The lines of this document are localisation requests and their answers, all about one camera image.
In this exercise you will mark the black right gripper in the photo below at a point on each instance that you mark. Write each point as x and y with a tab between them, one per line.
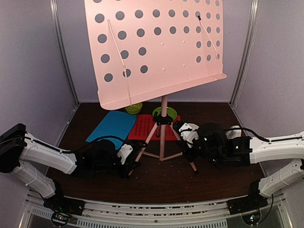
190	157

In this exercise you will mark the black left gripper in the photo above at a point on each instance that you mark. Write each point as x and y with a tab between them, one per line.
128	166

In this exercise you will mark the pink music stand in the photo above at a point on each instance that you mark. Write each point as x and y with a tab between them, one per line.
144	49

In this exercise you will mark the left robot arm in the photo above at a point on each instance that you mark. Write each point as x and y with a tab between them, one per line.
103	154

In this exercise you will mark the green plate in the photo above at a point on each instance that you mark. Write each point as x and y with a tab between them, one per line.
170	112

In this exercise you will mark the red sheet music mat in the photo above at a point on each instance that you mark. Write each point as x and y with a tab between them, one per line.
144	124

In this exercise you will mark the blue cloth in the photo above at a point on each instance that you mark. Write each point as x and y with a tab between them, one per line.
115	123

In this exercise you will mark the small green bowl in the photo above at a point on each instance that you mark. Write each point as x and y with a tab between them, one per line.
134	109

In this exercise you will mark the grey metronome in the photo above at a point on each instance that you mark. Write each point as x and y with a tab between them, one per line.
233	132

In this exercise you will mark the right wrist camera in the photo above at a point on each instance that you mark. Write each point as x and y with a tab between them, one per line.
188	132

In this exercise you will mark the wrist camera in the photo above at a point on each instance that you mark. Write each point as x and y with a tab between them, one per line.
188	132
124	152

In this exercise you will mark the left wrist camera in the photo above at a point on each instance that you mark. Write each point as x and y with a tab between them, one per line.
124	152

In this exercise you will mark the aluminium front rail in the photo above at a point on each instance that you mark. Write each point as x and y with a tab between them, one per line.
205	214

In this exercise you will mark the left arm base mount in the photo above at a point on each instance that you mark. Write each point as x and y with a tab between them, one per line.
64	209

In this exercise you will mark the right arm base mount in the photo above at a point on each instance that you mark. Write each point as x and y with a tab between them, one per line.
248	207

